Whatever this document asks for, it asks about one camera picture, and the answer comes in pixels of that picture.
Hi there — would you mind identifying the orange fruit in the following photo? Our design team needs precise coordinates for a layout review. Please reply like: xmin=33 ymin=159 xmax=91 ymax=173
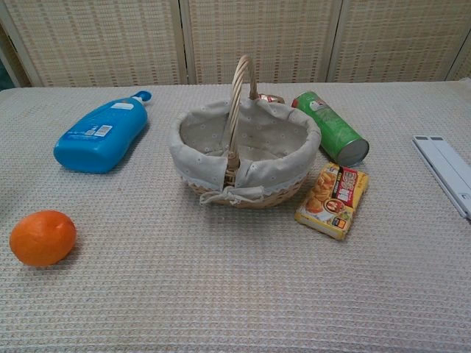
xmin=9 ymin=210 xmax=77 ymax=267

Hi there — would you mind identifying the woven basket with cloth liner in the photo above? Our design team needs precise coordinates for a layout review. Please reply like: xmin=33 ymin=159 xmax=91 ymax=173
xmin=168 ymin=54 xmax=322 ymax=210

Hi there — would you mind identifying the beige woven tablecloth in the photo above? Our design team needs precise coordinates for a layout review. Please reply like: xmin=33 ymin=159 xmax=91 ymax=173
xmin=0 ymin=79 xmax=471 ymax=353

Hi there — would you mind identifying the white folding stand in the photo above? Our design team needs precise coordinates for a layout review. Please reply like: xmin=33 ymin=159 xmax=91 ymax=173
xmin=411 ymin=135 xmax=471 ymax=221

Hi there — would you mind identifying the bamboo folding screen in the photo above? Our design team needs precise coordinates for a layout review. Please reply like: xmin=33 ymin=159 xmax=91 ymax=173
xmin=0 ymin=0 xmax=471 ymax=88

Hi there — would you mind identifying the blue pump lotion bottle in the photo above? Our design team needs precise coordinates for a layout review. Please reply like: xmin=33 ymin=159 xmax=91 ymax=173
xmin=53 ymin=90 xmax=153 ymax=174

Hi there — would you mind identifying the green chips can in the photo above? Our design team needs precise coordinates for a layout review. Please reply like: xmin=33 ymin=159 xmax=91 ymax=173
xmin=291 ymin=90 xmax=370 ymax=168

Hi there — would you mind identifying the yellow snack box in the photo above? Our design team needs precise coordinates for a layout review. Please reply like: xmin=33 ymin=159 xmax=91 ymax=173
xmin=294 ymin=162 xmax=369 ymax=242

